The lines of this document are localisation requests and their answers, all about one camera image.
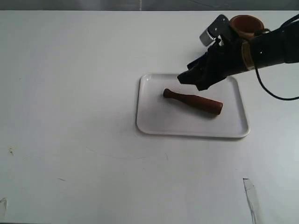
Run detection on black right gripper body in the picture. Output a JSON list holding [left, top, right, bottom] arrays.
[[186, 37, 248, 82]]

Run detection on brown wooden pestle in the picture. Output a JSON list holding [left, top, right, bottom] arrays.
[[163, 89, 223, 115]]

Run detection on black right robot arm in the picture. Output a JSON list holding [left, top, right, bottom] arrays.
[[177, 21, 299, 91]]

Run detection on brown wooden mortar cup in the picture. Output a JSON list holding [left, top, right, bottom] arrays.
[[229, 15, 264, 40]]

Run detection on white rectangular plastic tray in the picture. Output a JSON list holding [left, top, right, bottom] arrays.
[[136, 74, 250, 139]]

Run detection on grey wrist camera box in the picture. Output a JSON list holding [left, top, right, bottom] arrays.
[[199, 14, 230, 47]]

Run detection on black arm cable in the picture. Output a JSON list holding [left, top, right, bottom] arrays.
[[255, 14, 299, 101]]

